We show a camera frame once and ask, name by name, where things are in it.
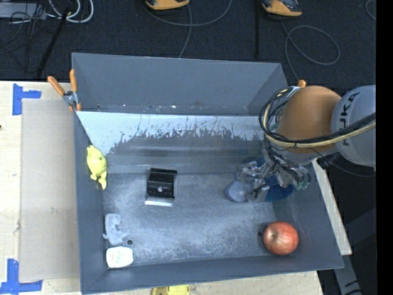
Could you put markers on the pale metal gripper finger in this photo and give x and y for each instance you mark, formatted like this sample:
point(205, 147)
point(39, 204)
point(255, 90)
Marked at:
point(250, 170)
point(259, 194)

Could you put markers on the red apple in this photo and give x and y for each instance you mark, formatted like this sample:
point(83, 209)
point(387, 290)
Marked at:
point(280, 238)

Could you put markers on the grey metal bin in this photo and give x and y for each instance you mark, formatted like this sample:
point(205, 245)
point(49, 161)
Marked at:
point(196, 220)

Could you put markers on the black box with white edge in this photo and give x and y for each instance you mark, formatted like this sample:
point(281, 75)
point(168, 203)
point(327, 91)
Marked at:
point(161, 184)

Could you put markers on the grey toy elephant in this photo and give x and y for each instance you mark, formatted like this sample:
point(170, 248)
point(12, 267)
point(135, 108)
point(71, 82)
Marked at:
point(113, 230)

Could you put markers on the white packet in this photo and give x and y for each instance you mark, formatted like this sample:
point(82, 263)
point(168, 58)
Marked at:
point(119, 257)

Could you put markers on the yellow toy animal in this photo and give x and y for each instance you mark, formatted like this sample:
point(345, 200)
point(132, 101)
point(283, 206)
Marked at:
point(96, 164)

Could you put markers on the pale wood flat board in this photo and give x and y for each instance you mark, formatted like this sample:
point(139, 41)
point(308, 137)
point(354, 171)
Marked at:
point(46, 180)

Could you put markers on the black cylinder on white bracket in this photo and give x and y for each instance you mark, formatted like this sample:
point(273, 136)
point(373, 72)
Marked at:
point(328, 160)

